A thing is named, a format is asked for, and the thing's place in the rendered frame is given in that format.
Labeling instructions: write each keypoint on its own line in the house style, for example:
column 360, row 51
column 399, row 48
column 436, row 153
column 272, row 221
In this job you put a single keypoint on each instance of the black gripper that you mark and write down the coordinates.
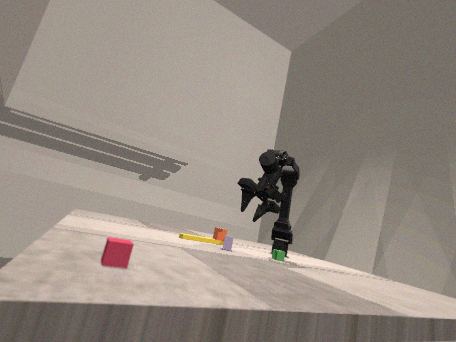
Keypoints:
column 251, row 189

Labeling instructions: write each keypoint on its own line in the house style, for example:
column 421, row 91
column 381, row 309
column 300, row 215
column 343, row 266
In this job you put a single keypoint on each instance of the yellow bar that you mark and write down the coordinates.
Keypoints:
column 218, row 237

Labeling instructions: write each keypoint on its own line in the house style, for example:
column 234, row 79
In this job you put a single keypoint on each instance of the green block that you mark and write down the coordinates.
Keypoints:
column 278, row 255

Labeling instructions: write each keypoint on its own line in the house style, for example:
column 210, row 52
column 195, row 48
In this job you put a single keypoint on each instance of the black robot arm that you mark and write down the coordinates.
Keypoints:
column 270, row 162

